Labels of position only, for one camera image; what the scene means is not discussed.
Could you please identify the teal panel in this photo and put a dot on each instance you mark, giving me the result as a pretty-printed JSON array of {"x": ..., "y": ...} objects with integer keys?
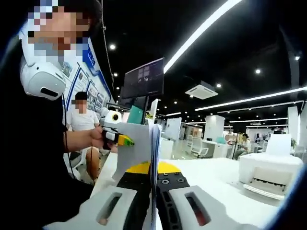
[{"x": 134, "y": 115}]

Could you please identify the white worn chest device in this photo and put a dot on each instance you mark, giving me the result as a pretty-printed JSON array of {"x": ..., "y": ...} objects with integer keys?
[{"x": 43, "y": 81}]

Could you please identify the large black monitor on stand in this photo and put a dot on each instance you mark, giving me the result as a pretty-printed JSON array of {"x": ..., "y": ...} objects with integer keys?
[{"x": 144, "y": 79}]

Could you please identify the white office desk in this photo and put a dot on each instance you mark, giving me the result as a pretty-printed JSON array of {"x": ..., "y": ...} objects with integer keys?
[{"x": 218, "y": 148}]

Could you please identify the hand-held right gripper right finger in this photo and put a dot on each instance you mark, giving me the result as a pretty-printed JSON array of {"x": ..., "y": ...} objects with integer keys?
[{"x": 172, "y": 187}]

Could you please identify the white printing papers stack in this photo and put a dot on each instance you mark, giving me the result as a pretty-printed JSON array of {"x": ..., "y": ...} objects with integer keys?
[{"x": 136, "y": 143}]

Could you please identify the small potted plant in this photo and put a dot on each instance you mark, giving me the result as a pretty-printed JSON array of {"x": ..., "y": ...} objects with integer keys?
[{"x": 294, "y": 143}]

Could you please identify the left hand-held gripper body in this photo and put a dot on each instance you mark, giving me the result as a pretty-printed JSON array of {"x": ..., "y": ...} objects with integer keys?
[{"x": 110, "y": 117}]

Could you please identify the white office chair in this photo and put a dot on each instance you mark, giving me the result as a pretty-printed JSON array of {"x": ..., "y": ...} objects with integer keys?
[{"x": 197, "y": 146}]

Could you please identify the white standing board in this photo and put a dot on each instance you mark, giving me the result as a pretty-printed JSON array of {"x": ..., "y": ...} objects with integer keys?
[{"x": 173, "y": 128}]

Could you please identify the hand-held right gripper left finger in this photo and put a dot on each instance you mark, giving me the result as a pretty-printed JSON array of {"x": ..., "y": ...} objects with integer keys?
[{"x": 134, "y": 187}]

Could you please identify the white plastic chair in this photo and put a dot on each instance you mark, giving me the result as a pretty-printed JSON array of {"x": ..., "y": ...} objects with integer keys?
[{"x": 76, "y": 163}]

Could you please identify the teal box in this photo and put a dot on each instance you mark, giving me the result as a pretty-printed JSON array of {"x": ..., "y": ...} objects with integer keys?
[{"x": 220, "y": 139}]

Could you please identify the long ceiling light strip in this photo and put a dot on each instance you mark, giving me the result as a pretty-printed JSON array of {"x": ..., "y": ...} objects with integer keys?
[{"x": 204, "y": 27}]

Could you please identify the white printer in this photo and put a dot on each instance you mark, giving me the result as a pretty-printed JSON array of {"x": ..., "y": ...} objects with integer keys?
[{"x": 263, "y": 165}]

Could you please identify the blue white wall display board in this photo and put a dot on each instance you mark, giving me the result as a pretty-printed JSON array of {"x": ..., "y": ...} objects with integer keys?
[{"x": 93, "y": 95}]

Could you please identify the person's left hand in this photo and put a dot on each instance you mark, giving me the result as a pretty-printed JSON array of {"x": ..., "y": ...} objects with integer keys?
[{"x": 98, "y": 139}]

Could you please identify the ceiling air conditioner vent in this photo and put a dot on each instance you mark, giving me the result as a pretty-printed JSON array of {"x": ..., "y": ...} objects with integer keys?
[{"x": 201, "y": 90}]

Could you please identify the curved ceiling light strip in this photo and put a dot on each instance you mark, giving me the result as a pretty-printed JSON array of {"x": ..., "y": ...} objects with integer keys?
[{"x": 287, "y": 91}]

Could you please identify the white table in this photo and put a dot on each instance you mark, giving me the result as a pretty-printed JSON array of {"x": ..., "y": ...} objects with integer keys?
[{"x": 211, "y": 172}]

